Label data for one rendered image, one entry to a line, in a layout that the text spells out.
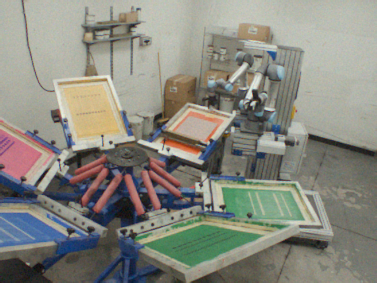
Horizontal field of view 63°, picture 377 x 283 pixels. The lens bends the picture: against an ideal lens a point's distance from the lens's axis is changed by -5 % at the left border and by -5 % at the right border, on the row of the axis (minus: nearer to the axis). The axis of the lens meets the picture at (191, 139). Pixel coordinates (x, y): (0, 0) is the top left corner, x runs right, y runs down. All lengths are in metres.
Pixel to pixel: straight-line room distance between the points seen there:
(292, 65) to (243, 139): 0.84
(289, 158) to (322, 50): 3.14
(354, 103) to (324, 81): 0.66
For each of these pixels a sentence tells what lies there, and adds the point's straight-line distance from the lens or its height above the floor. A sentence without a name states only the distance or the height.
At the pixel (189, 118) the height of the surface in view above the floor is 1.19.
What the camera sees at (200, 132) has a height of 1.14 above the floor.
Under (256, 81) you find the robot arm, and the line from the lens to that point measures 2.91.
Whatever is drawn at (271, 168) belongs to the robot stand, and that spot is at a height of 0.76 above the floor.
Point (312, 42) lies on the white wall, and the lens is 6.21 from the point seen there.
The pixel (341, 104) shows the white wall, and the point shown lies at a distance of 6.34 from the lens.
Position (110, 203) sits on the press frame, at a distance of 2.37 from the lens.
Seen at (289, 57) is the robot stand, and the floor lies 1.96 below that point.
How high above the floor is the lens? 2.44
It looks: 25 degrees down
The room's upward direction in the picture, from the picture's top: 5 degrees clockwise
